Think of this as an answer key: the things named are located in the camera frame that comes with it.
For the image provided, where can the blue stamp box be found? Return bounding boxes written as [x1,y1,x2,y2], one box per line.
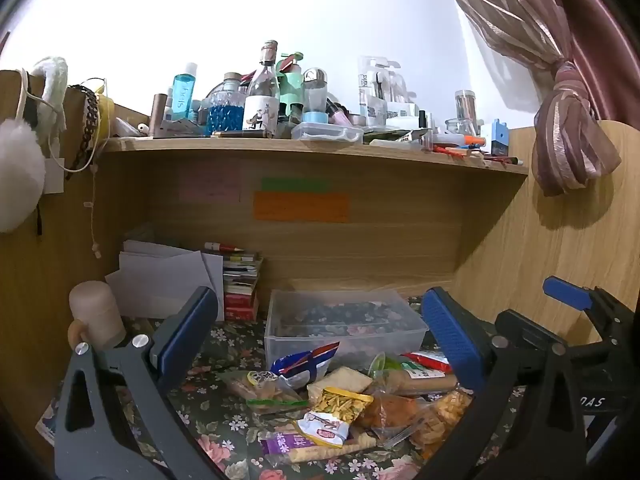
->
[490,119,510,157]

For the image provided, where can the wooden shelf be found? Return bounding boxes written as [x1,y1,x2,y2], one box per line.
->
[102,135,530,177]

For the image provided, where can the orange sticky note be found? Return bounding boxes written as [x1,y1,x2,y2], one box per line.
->
[252,191,351,223]

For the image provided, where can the orange snack bag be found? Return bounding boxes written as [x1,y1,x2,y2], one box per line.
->
[359,391,423,433]

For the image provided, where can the stack of books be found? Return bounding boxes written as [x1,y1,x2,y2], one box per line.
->
[220,251,265,322]

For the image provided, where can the yellow round object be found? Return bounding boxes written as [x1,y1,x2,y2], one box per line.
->
[97,92,116,138]

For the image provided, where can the green-sealed zip bag of biscuits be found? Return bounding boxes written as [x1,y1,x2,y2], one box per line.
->
[220,369,310,413]

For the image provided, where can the white plush headband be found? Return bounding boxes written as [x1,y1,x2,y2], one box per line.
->
[31,56,68,133]

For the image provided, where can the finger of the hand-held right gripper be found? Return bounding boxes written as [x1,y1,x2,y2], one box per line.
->
[495,310,571,350]
[542,276,635,346]

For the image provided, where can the brown braided headband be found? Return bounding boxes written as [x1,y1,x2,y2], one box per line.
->
[65,85,101,175]

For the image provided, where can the beige wooden mallet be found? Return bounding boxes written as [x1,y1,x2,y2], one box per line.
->
[67,280,127,353]

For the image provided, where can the green snack packet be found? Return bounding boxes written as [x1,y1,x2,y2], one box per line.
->
[367,351,403,380]

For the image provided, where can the blue white snack packet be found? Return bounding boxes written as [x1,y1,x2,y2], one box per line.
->
[270,341,342,391]

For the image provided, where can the white paper sheets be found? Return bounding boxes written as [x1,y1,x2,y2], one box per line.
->
[104,239,226,322]

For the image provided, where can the brown bread roll packet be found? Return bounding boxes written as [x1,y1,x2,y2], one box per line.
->
[387,370,461,397]

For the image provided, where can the clear bottle with silver cap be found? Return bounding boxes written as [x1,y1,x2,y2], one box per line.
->
[301,67,328,115]

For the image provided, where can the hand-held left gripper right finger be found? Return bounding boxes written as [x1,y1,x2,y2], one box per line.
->
[421,286,591,480]

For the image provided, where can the glass bottle with blue beads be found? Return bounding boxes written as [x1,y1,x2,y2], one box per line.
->
[206,72,248,136]

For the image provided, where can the glass jar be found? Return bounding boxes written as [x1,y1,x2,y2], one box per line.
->
[454,89,477,133]

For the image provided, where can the white fluffy pompom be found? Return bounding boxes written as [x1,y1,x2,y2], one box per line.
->
[0,117,47,233]

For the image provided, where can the green sticky note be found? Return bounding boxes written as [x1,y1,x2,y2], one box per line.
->
[261,177,332,193]

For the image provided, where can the white earphone cable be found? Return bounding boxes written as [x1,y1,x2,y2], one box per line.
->
[82,77,110,260]

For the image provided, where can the pink sticky note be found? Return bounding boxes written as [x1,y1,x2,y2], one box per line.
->
[179,164,242,203]

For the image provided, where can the clear lidded plastic case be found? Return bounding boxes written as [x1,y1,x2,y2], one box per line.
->
[291,122,365,145]

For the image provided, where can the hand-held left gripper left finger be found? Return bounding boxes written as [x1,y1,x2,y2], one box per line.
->
[52,286,221,480]

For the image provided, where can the square cracker packet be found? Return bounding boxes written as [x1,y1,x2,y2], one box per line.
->
[306,366,373,401]

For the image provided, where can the pink striped curtain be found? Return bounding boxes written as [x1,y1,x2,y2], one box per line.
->
[434,0,640,198]

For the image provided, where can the brown tube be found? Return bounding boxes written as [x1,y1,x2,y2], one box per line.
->
[150,92,168,138]

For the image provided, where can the clear plastic storage box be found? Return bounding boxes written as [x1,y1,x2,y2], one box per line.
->
[264,288,430,372]

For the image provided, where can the clear bottle with white label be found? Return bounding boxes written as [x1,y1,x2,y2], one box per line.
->
[242,40,281,133]

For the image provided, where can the clear bag of crackers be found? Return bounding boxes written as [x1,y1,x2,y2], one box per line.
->
[410,389,473,461]

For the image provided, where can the yellow snack packet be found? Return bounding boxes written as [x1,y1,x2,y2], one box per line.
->
[310,386,375,428]

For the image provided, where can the clear blister pack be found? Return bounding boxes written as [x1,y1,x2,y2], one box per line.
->
[356,55,418,128]

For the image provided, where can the mint green bottle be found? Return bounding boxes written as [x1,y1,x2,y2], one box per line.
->
[277,51,306,121]

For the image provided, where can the purple snack packet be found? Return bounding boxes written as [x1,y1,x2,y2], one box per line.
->
[260,430,311,457]

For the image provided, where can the blue mouthwash bottle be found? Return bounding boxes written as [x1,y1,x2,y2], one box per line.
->
[171,62,199,122]

